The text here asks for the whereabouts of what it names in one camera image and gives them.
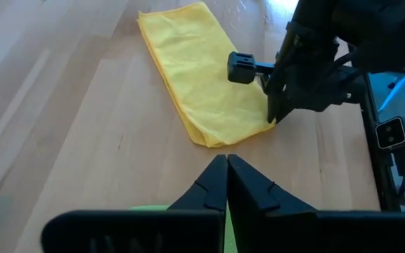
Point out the yellow microfiber towel with tag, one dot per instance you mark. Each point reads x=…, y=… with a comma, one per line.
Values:
x=195, y=70

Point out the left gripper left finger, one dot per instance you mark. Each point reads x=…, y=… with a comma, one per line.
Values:
x=135, y=232

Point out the small table camera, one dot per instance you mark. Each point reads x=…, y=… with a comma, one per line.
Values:
x=390, y=133

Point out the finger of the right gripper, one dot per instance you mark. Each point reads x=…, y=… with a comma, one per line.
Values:
x=282, y=110
x=271, y=107

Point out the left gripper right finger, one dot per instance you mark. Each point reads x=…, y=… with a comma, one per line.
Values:
x=311, y=233

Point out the green microfiber towel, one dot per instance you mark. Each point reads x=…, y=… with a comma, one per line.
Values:
x=230, y=235

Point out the black aluminium table frame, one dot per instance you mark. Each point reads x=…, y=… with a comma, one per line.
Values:
x=385, y=196

